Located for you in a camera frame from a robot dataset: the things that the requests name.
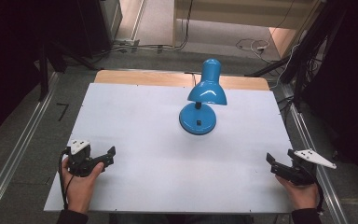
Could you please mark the light wooden furniture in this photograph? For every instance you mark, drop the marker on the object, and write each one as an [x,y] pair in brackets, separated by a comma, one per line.
[245,14]

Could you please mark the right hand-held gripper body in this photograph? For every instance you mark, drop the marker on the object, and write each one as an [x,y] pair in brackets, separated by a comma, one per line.
[304,165]

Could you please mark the person's right hand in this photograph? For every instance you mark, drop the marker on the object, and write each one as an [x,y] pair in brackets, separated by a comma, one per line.
[301,194]

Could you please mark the black metal stand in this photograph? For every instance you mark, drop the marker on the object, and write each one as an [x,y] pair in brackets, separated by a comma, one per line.
[304,59]

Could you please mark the person's left hand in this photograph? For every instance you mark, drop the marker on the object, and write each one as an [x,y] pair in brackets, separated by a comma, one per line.
[80,189]

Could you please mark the grey power strip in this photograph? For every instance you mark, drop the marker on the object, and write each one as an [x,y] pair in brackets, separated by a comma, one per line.
[127,43]

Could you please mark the dark cabinet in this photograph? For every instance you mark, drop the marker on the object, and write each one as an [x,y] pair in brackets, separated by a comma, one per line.
[43,28]

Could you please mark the upright aluminium rail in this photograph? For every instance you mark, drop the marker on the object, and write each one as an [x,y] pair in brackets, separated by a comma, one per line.
[138,18]

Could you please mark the aluminium floor rail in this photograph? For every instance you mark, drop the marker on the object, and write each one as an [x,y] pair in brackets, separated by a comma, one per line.
[18,146]
[320,174]

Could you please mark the blue desk lamp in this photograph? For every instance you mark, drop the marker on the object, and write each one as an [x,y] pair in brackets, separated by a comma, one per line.
[207,93]

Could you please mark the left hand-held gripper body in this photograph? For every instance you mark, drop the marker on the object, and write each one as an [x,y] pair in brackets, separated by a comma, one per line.
[80,158]

